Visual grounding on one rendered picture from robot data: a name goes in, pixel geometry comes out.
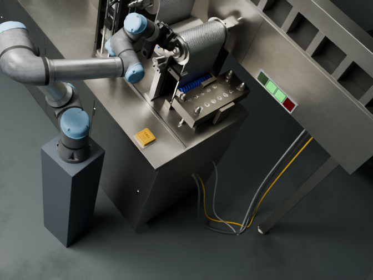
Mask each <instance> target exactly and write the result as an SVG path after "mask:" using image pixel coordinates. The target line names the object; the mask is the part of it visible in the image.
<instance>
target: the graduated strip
mask: <svg viewBox="0 0 373 280"><path fill-rule="evenodd" d="M123 79H124V80H125V81H126V82H127V83H128V84H129V85H130V87H131V88H132V89H133V91H134V92H135V93H136V94H137V95H138V96H139V97H140V99H141V100H142V101H143V102H144V103H145V104H146V105H147V107H148V108H149V109H150V110H151V111H152V112H153V113H154V115H155V116H156V117H157V119H159V120H160V122H161V123H162V124H163V125H164V127H165V128H166V129H167V130H168V131H169V132H170V134H171V135H172V136H173V137H174V138H175V139H176V140H177V142H178V143H179V144H180V145H181V146H182V147H183V148H184V149H186V148H187V146H186V145H185V144H184V143H183V141H182V140H181V139H180V138H179V137H178V136H177V135H176V134H175V132H174V131H173V130H172V129H171V128H170V127H169V125H168V124H167V123H166V122H165V120H163V119H162V117H161V116H160V115H159V114H158V112H157V111H156V110H155V109H154V108H153V107H152V106H151V104H150V103H149V102H148V101H147V100H146V99H145V98H144V96H143V95H142V94H141V93H140V92H139V91H138V90H137V88H136V87H135V86H134V85H133V83H130V82H128V81H127V80H126V79H125V77H123Z"/></svg>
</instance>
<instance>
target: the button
mask: <svg viewBox="0 0 373 280"><path fill-rule="evenodd" d="M135 137H136V138H137V140H138V141H139V142H140V143H141V144H142V146H143V147H145V146H146V145H148V144H150V143H152V142H154V141H155V137H154V136H153V135H152V133H151V132H150V131H149V129H147V128H146V129H144V130H142V131H141V132H139V133H137V134H136V135H135Z"/></svg>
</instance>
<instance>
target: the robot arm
mask: <svg viewBox="0 0 373 280"><path fill-rule="evenodd" d="M176 37H177V34H175V33H174V32H173V30H172V29H171V27H170V26H169V25H167V24H166V23H164V22H160V21H159V20H157V21H156V22H155V23H154V22H152V21H150V20H149V19H147V18H145V17H144V16H142V15H141V14H137V13H130V14H129V15H127V16H126V19H125V20H124V27H122V28H121V29H120V30H119V31H118V32H117V33H116V34H114V35H113V36H111V37H110V38H109V39H108V41H107V42H106V43H105V48H106V50H107V51H108V53H109V54H110V55H111V56H112V57H101V58H75V59H48V58H46V57H41V56H40V54H41V53H40V50H39V48H38V46H37V45H36V44H35V43H34V42H33V40H32V39H31V37H30V36H29V31H28V29H27V27H26V26H25V25H24V24H22V23H20V22H13V21H9V22H4V23H2V24H0V65H1V69H2V70H3V72H4V73H5V74H6V75H7V76H8V77H9V78H11V79H12V80H14V81H16V82H19V83H23V84H27V85H30V86H37V87H38V88H39V89H40V90H41V91H42V92H43V93H44V94H45V96H46V101H47V103H48V104H49V105H50V106H51V107H52V108H53V109H54V111H55V114H56V117H57V120H58V124H59V127H60V129H61V137H60V139H59V140H58V142H57V145H56V151H57V155H58V157H59V158H60V159H61V160H63V161H65V162H67V163H71V164H77V163H81V162H83V161H85V160H86V159H87V158H88V157H89V155H90V152H91V143H90V141H89V139H88V138H89V130H90V119H89V116H88V114H87V113H86V112H85V111H84V109H83V107H82V104H81V102H80V99H79V95H78V92H77V90H76V88H75V87H74V86H73V85H72V84H70V83H65V82H63V81H78V80H86V79H102V78H117V77H125V79H126V80H127V81H128V82H130V83H136V82H139V81H140V80H141V79H142V78H143V77H144V75H145V72H144V69H143V65H142V64H141V62H140V60H139V58H138V56H137V53H136V51H135V49H134V47H133V44H135V43H136V42H137V41H138V40H139V39H140V38H143V39H145V42H144V44H143V48H142V50H141V54H142V55H143V56H144V57H145V58H146V59H150V58H151V56H152V54H153V51H154V48H155V46H156V44H157V45H158V46H160V47H161V48H162V49H166V50H167V51H169V52H171V51H173V50H174V49H175V46H176V44H177V43H178V41H179V40H178V39H176V40H175V41H173V42H172V41H171V40H172V39H175V38H176Z"/></svg>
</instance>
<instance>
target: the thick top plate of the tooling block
mask: <svg viewBox="0 0 373 280"><path fill-rule="evenodd" d="M227 72H228V71H227ZM227 72H225V73H223V74H221V75H219V76H217V77H216V79H217V80H216V82H214V83H212V84H210V85H208V86H206V87H204V88H202V86H201V85H199V86H197V87H195V88H193V89H191V90H189V91H187V92H185V93H186V95H187V97H186V98H187V99H186V102H185V103H182V102H180V101H179V98H180V97H178V96H177V97H175V98H174V100H173V103H172V107H173V108H174V109H175V110H176V111H177V112H178V113H179V114H180V116H181V117H182V118H183V119H184V120H185V121H186V123H187V124H188V125H189V126H190V127H191V128H194V127H195V126H197V125H199V124H201V123H202V122H204V121H206V120H207V119H209V118H211V117H213V116H215V115H216V114H217V112H218V110H219V109H220V108H221V107H223V106H226V105H227V104H229V103H231V102H234V103H235V104H236V103H238V102H240V101H241V100H243V99H244V98H246V97H247V96H248V94H249V92H250V91H251V90H250V89H249V88H248V87H247V86H245V90H244V91H240V90H239V89H238V86H239V85H240V84H241V83H242V81H241V80H240V79H239V78H238V77H237V76H236V75H235V74H234V73H233V77H232V78H231V79H229V78H227V77H226V74H227ZM197 106H199V107H200V108H201V112H200V115H199V116H195V115H194V114H193V110H194V109H195V108H196V107H197Z"/></svg>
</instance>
